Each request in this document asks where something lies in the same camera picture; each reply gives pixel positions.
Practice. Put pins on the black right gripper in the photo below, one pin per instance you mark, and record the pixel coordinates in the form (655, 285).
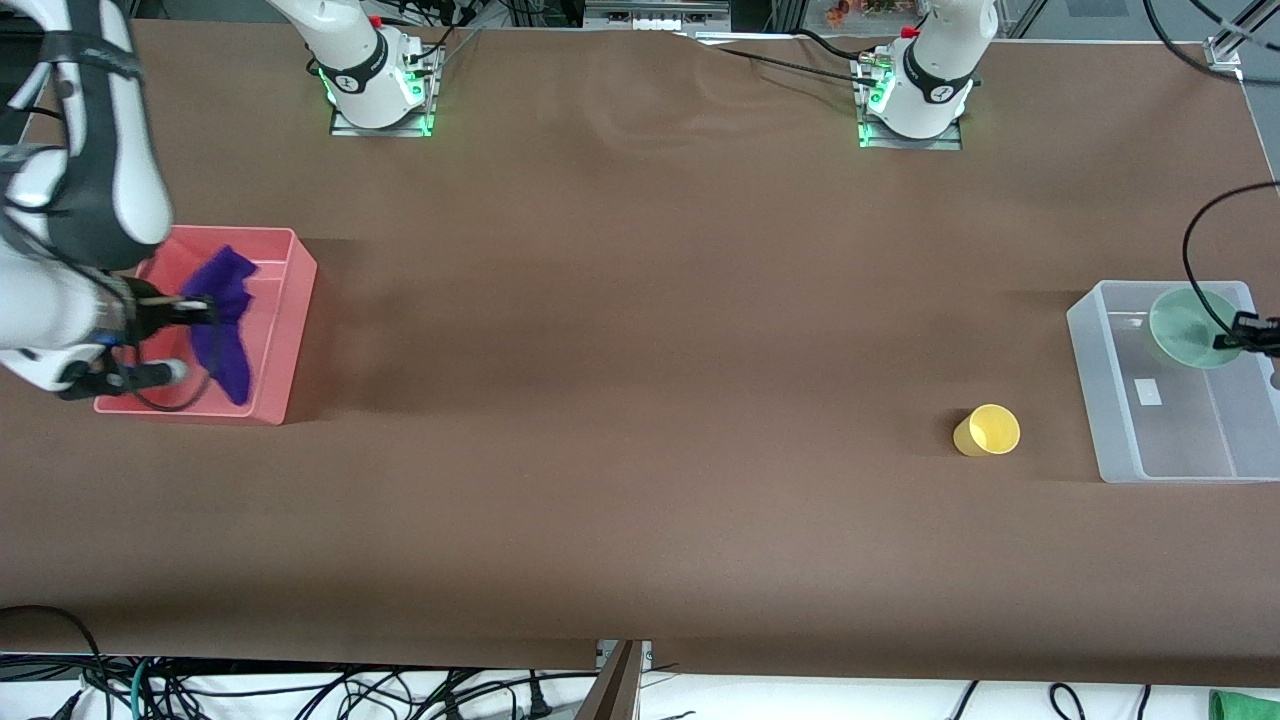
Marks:
(150, 314)

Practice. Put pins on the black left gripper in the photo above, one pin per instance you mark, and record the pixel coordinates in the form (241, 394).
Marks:
(1256, 336)

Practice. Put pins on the purple cloth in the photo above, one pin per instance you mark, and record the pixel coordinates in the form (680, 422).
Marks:
(225, 350)

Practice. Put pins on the pale green bowl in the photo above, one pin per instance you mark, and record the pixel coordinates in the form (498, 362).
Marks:
(1180, 325)

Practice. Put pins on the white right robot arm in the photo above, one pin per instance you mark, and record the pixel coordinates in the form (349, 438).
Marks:
(100, 180)

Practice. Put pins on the yellow cup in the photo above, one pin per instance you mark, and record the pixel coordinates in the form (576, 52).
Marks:
(990, 432)

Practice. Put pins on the pink plastic bin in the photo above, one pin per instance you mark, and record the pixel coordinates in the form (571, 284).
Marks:
(280, 300)

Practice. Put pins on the clear plastic bin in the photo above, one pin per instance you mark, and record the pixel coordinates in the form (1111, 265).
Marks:
(1190, 440)

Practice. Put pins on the green object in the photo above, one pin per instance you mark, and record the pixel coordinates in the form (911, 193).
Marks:
(1245, 706)

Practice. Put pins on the orange objects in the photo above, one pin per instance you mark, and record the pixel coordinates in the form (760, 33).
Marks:
(845, 10)

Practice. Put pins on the grey power strip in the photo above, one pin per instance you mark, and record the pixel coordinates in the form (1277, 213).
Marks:
(650, 14)

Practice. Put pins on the grey table support beam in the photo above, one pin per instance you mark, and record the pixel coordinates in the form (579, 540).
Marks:
(615, 690)

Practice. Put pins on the aluminium frame profile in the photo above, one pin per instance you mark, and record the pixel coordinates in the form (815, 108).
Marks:
(1225, 50)

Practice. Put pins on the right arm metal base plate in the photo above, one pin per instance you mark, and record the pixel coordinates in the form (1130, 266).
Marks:
(425, 100)

